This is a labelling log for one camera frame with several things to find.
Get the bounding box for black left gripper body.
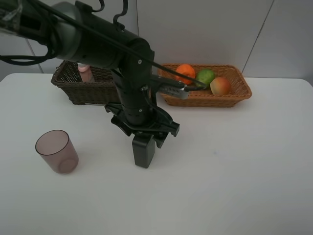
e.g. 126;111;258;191
105;70;179;136

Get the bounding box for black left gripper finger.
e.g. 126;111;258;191
111;117;132;137
153;132;168;148

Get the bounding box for dark green pump bottle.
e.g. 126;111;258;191
132;135;156;168

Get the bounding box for pink bottle white cap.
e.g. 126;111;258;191
77;63;94;83

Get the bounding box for orange mandarin fruit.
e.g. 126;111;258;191
174;64;196;85

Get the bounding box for translucent mauve plastic cup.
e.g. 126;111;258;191
35;130;79;174

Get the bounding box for green lime fruit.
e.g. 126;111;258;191
196;69;216;89

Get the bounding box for red yellow peach fruit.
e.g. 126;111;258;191
210;77;231;95

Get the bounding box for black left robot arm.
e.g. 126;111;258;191
0;0;179;147

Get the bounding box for dark brown wicker basket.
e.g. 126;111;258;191
51;61;120;105

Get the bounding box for light orange wicker basket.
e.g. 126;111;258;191
161;64;252;108

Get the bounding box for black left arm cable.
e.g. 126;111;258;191
0;0;207;91

